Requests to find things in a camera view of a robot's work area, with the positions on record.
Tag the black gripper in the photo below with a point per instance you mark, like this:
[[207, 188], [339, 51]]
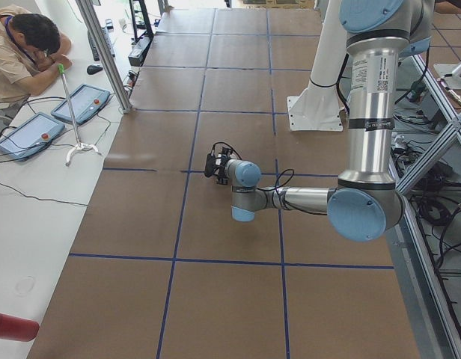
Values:
[[222, 178]]

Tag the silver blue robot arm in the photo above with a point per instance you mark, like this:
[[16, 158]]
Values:
[[365, 202]]

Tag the blue tape strip crosswise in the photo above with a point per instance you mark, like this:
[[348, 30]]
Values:
[[230, 262]]

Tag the far teach pendant tablet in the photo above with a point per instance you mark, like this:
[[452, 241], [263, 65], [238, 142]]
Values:
[[86, 101]]

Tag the teach pendant tablet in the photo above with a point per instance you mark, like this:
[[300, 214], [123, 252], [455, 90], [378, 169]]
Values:
[[31, 137], [86, 101]]

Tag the black computer mouse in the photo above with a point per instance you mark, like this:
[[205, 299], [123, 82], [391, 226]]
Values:
[[94, 69]]

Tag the black keyboard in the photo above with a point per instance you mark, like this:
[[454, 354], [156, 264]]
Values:
[[101, 44]]

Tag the near teach pendant tablet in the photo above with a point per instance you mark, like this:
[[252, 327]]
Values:
[[31, 137]]

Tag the man in beige shirt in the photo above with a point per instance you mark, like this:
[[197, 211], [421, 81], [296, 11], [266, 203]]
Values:
[[31, 49]]

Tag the red water bottle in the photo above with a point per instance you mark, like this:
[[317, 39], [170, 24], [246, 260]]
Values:
[[17, 329]]

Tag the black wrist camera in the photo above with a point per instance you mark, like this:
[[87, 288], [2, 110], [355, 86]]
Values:
[[210, 164]]

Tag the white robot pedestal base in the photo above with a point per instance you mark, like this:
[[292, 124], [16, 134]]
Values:
[[317, 108]]

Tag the reacher grabber stick green handle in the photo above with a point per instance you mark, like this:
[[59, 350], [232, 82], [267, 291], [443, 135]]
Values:
[[79, 146]]

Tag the aluminium frame post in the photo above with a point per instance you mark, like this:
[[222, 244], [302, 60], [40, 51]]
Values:
[[92, 23]]

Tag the black cable bundle floor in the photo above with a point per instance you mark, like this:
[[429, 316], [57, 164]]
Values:
[[435, 204]]

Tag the aluminium frame rail structure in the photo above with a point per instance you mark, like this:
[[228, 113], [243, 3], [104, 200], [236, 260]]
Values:
[[426, 159]]

